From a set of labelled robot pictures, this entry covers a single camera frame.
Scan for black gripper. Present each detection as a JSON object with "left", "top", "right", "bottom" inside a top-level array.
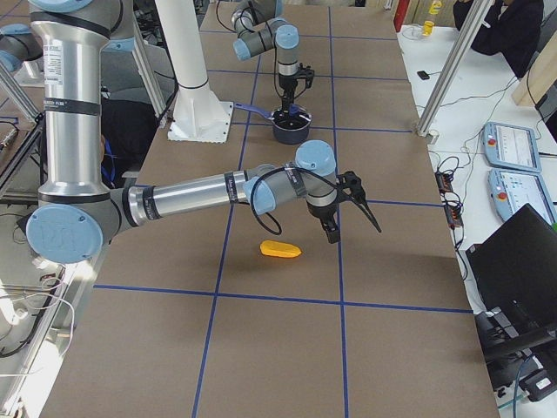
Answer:
[
  {"left": 278, "top": 63, "right": 314, "bottom": 114},
  {"left": 306, "top": 171, "right": 364, "bottom": 243}
]

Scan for glass pot lid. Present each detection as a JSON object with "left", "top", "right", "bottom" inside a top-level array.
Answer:
[{"left": 271, "top": 104, "right": 312, "bottom": 124}]

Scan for yellow corn cob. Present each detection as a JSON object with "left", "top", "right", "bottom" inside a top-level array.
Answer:
[{"left": 259, "top": 240, "right": 302, "bottom": 259}]

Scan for dark blue saucepan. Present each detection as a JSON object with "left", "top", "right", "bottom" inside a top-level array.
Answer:
[{"left": 234, "top": 103, "right": 311, "bottom": 145}]

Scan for orange black power strip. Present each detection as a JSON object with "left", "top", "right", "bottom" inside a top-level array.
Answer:
[{"left": 435, "top": 171, "right": 464, "bottom": 230}]

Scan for small black device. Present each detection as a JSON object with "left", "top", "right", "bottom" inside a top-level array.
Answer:
[{"left": 417, "top": 71, "right": 430, "bottom": 80}]

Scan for yellow cup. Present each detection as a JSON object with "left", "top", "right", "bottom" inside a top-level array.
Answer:
[{"left": 422, "top": 20, "right": 435, "bottom": 37}]

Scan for lower blue teach pendant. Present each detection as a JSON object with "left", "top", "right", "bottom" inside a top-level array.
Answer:
[{"left": 487, "top": 168, "right": 556, "bottom": 225}]

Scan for blue teach pendant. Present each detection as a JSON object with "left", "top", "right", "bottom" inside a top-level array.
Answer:
[
  {"left": 487, "top": 168, "right": 556, "bottom": 225},
  {"left": 481, "top": 121, "right": 541, "bottom": 173}
]

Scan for black laptop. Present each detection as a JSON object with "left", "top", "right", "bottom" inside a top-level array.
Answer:
[{"left": 466, "top": 204, "right": 556, "bottom": 323}]

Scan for upper blue teach pendant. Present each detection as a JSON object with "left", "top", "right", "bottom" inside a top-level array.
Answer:
[{"left": 481, "top": 121, "right": 541, "bottom": 173}]

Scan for seated person in black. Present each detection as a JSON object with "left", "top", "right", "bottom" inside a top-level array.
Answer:
[{"left": 471, "top": 0, "right": 544, "bottom": 78}]

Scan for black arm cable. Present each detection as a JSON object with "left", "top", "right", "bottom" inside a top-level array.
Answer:
[{"left": 251, "top": 164, "right": 345, "bottom": 234}]

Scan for white camera mast base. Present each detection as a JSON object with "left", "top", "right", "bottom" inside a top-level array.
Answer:
[{"left": 156, "top": 0, "right": 233, "bottom": 144}]

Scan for aluminium frame post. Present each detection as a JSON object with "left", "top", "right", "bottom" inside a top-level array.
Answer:
[{"left": 415, "top": 0, "right": 492, "bottom": 145}]

